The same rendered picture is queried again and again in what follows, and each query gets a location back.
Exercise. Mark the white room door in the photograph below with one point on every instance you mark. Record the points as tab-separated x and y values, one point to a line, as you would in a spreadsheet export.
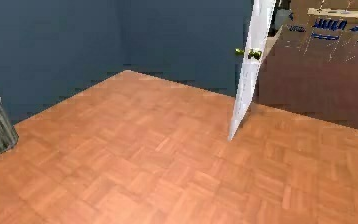
250	73

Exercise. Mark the brass door knob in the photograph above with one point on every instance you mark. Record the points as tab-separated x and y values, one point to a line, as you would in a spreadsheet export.
255	54
239	51

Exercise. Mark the pale wooden table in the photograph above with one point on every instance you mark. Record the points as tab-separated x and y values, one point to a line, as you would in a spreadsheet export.
337	13

